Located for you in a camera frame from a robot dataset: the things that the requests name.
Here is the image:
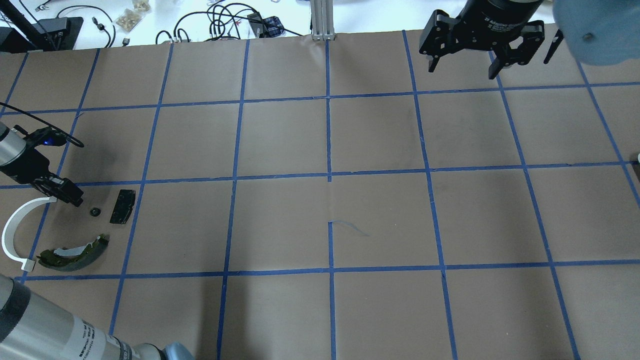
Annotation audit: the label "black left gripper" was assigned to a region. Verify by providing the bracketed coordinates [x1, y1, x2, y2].
[0, 148, 84, 206]

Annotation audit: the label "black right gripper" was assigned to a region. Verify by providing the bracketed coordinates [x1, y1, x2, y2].
[418, 0, 546, 80]

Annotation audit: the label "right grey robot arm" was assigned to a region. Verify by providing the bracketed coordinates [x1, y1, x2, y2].
[419, 0, 640, 80]

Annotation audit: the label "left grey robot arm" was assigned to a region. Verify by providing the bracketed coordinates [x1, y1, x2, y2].
[1, 124, 194, 360]

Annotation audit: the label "olive green brake shoe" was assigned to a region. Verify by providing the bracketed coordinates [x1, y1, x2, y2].
[36, 234, 110, 272]

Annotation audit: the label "black brake pad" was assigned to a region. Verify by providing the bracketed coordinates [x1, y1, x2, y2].
[109, 189, 137, 224]

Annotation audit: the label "black stand base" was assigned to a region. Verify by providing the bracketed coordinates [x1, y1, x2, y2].
[0, 0, 84, 54]

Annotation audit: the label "bag of small parts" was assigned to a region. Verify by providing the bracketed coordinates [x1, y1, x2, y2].
[114, 0, 152, 34]

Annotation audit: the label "white curved plastic bracket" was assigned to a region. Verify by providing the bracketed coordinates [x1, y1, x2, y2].
[1, 196, 58, 272]

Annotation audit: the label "aluminium extrusion post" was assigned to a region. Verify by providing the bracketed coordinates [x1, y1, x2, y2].
[309, 0, 336, 41]

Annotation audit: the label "black tangled cables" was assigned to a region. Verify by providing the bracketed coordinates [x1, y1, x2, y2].
[156, 1, 304, 46]

